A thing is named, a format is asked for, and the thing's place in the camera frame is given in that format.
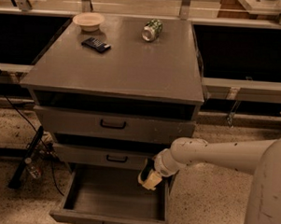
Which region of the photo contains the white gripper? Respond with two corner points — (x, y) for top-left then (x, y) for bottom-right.
(142, 148), (181, 190)

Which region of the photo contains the green and yellow sponge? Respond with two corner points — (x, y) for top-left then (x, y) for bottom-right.
(137, 158), (154, 185)

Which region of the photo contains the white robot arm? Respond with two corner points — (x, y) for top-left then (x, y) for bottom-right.
(137, 137), (281, 224)

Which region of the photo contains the grey open bottom drawer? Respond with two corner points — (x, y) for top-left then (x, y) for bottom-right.
(50, 165), (169, 224)

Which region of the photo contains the grey middle drawer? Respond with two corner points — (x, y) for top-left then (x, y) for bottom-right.
(53, 143), (155, 170)

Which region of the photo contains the grey drawer cabinet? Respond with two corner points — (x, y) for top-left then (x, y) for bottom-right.
(15, 10), (208, 189)

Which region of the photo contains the grey top drawer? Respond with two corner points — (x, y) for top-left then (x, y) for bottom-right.
(34, 105), (196, 144)

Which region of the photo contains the small plastic bottle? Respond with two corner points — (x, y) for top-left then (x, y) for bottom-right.
(24, 158), (43, 179)

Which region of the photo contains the black floor stand leg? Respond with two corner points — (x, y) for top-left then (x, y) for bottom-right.
(8, 126), (44, 189)

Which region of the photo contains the green soda can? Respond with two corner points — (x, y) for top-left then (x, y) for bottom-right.
(142, 19), (163, 41)

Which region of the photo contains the beige bowl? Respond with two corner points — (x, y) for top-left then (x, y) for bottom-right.
(73, 12), (105, 32)

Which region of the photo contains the black floor cable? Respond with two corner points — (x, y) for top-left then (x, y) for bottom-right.
(0, 84), (70, 196)

